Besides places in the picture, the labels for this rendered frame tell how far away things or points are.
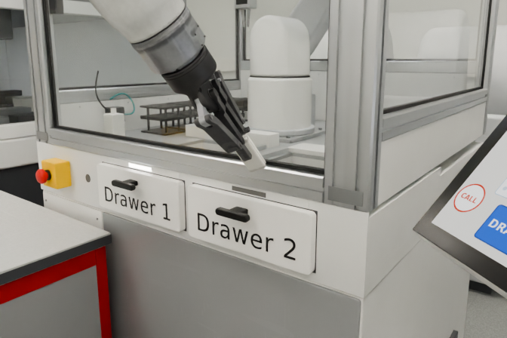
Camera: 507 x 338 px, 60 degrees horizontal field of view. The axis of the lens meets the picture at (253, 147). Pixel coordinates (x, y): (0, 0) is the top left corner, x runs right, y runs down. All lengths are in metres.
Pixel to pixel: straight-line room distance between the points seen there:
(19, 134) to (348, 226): 1.32
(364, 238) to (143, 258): 0.58
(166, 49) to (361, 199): 0.37
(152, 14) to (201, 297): 0.64
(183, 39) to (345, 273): 0.45
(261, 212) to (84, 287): 0.55
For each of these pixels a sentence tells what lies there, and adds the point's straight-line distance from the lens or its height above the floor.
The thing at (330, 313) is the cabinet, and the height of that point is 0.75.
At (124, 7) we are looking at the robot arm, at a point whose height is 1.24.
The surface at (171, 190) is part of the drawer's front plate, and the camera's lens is 0.95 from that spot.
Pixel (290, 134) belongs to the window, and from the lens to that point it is 0.77.
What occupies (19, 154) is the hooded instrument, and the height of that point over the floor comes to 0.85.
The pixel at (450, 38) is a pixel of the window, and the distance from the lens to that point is 1.13.
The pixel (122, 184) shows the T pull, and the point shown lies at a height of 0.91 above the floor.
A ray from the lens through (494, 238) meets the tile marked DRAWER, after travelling 0.54.
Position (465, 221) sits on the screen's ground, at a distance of 0.57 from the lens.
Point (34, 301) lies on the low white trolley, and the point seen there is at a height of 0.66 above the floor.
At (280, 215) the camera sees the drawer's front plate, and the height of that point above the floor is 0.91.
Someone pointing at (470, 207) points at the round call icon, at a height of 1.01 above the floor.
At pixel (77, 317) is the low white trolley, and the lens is 1.20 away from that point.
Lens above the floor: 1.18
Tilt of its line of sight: 11 degrees down
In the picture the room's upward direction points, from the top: straight up
